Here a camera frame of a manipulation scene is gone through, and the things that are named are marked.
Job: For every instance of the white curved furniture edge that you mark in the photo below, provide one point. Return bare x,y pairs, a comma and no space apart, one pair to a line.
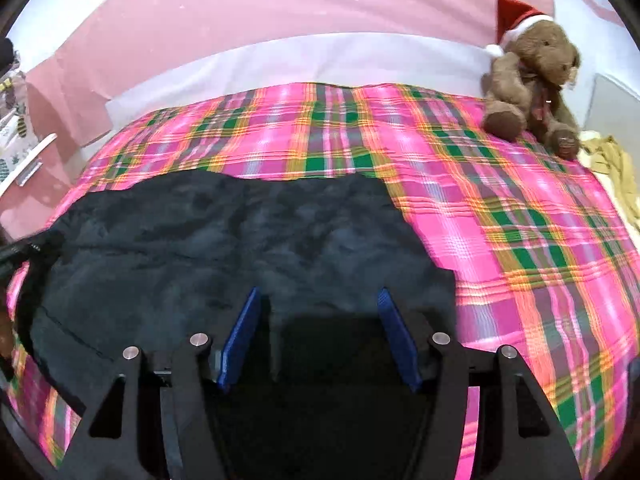
32,157

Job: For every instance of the pink wall sheet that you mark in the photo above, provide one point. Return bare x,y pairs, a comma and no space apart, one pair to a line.
250,10

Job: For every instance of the beige crumpled cloth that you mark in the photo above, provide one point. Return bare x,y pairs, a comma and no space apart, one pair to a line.
612,160

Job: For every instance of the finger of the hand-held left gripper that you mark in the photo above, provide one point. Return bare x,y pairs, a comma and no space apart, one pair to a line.
20,252

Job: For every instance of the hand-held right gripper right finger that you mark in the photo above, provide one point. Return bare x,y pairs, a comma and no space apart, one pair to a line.
397,340

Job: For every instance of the brown teddy bear red hat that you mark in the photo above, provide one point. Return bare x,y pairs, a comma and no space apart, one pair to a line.
530,70

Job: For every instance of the white printed cloth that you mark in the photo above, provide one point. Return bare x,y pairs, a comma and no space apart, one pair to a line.
12,110

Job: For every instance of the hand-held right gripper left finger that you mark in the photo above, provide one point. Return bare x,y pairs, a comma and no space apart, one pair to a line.
242,340

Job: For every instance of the pink plaid blanket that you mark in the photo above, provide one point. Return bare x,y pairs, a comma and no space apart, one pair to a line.
500,210

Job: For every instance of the black garment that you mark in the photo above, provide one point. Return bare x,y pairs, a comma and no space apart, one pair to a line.
225,240

